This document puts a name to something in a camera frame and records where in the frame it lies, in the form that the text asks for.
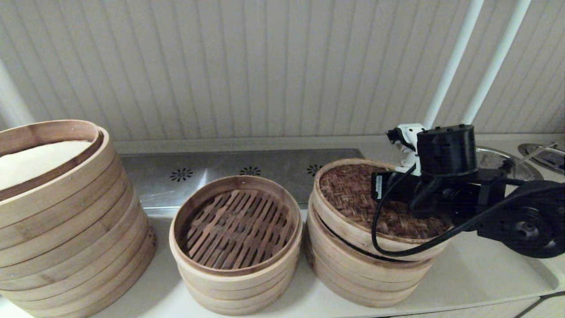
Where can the white pipe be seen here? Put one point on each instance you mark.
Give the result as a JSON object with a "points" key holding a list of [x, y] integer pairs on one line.
{"points": [[13, 110]]}

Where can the white slanted pole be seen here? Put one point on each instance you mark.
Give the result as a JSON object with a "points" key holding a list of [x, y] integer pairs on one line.
{"points": [[452, 66], [492, 66]]}

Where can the small bamboo steamer stack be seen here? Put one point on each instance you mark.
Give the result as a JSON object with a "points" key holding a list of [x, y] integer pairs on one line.
{"points": [[238, 287], [353, 282]]}

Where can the woven bamboo steamer lid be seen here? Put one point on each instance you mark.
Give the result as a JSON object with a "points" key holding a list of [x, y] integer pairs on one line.
{"points": [[344, 194]]}

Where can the white steamer cloth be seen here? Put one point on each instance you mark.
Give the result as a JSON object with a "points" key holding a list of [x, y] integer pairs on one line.
{"points": [[35, 163]]}

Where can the stainless steel vent panel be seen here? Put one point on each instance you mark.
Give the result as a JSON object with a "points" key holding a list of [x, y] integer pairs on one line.
{"points": [[154, 194]]}

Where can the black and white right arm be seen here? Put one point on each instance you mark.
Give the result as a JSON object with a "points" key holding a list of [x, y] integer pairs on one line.
{"points": [[521, 221]]}

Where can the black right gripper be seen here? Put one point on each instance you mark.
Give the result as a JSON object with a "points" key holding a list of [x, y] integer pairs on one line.
{"points": [[397, 185]]}

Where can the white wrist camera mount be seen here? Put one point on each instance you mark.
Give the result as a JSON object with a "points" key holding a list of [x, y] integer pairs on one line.
{"points": [[408, 137]]}

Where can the round steel lid black knob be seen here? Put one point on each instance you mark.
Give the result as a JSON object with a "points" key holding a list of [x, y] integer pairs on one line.
{"points": [[496, 161]]}

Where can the tall wide bamboo steamer stack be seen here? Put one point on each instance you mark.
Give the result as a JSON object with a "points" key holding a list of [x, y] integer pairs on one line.
{"points": [[66, 229]]}

